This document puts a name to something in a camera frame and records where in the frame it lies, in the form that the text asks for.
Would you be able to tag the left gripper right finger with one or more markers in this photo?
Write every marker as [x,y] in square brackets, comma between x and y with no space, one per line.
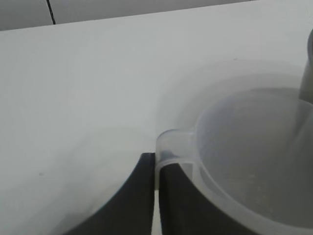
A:
[181,210]

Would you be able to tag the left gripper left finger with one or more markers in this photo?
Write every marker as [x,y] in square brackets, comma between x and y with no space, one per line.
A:
[132,208]

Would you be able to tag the translucent plastic measuring cup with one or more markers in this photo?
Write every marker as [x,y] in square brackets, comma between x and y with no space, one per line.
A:
[176,142]

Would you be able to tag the stainless steel mixing bowl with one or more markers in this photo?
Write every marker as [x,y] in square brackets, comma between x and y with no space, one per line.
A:
[308,73]

